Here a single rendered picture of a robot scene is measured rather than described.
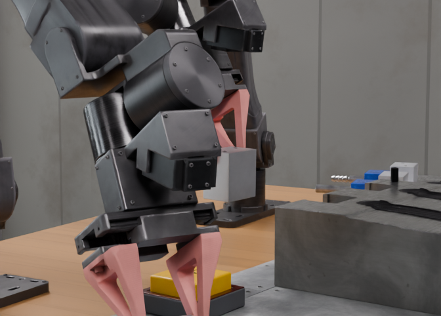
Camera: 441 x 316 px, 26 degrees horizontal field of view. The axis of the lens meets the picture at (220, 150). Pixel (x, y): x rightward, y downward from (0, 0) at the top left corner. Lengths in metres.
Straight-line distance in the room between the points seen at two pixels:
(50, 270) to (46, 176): 3.01
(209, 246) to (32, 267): 0.47
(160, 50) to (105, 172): 0.10
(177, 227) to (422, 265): 0.32
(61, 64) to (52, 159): 3.35
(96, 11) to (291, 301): 0.38
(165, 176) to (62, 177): 3.43
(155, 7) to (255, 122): 0.45
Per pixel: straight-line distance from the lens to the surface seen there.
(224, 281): 0.98
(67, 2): 0.81
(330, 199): 1.15
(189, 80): 0.73
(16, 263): 1.21
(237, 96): 1.08
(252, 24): 1.03
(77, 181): 4.07
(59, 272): 1.16
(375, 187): 1.24
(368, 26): 3.36
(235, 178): 1.04
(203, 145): 0.70
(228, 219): 1.42
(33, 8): 0.83
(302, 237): 1.04
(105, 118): 0.78
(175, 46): 0.74
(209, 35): 1.04
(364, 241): 1.01
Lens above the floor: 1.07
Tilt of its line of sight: 7 degrees down
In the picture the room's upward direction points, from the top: straight up
